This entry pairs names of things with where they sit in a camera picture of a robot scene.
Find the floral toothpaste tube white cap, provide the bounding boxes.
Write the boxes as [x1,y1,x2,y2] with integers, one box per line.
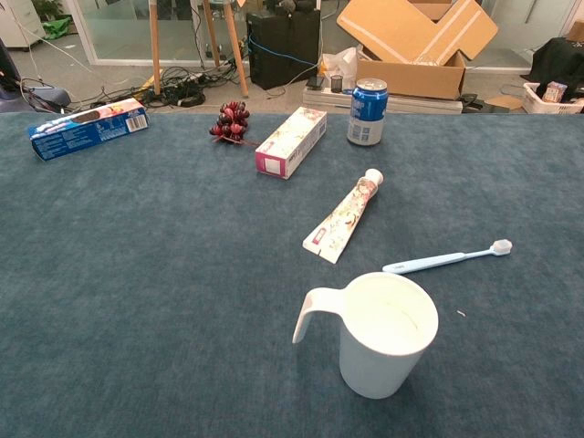
[301,168,385,265]

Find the light blue toothbrush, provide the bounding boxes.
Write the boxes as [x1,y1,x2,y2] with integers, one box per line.
[381,238,514,276]

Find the floral pink toothpaste carton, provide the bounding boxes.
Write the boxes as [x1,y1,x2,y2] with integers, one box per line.
[255,106,329,181]

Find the blue white soda can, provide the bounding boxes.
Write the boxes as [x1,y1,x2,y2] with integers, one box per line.
[346,78,390,147]

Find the dark red grape bunch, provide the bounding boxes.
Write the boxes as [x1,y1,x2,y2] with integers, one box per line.
[209,100,261,148]

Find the white plastic bag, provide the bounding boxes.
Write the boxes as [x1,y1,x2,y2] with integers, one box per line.
[321,46,361,92]

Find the stacked aluminium profiles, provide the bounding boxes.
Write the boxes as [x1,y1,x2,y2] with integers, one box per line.
[302,86,464,115]

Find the blue table mat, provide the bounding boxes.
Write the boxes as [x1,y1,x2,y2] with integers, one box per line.
[0,111,584,438]

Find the black computer tower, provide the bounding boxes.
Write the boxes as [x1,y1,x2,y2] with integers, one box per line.
[245,8,321,91]

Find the wooden easel leg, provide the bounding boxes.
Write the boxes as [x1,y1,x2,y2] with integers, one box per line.
[149,0,163,96]
[203,0,222,68]
[222,0,250,99]

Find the open brown cardboard box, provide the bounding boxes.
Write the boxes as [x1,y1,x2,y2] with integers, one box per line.
[336,0,499,101]

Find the blue cookie box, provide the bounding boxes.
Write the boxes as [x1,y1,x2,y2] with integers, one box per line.
[27,97,151,162]

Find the flat brown cardboard piece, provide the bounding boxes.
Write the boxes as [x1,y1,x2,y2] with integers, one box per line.
[484,94,524,111]

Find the dark blue office chair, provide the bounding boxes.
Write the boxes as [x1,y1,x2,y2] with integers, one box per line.
[0,38,72,114]

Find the small colourful snack box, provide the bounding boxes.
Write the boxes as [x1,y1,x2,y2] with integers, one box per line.
[542,80,568,104]

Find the white plastic basket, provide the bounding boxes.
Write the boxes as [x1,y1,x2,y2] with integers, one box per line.
[522,81,584,115]

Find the green plastic bag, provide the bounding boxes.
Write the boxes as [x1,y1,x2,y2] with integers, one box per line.
[41,16,73,41]

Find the black cloth covered object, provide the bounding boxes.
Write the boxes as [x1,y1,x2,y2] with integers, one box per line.
[531,36,584,99]

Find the white cabinet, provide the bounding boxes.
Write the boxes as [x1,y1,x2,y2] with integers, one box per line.
[0,0,47,49]

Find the blue network cable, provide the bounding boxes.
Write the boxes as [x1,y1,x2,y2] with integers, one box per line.
[248,36,320,69]

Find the white plastic cup with handle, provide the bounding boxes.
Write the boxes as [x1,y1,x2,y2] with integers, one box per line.
[291,271,440,401]

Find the black cable tangle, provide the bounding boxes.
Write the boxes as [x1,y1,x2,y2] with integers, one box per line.
[104,66,247,109]

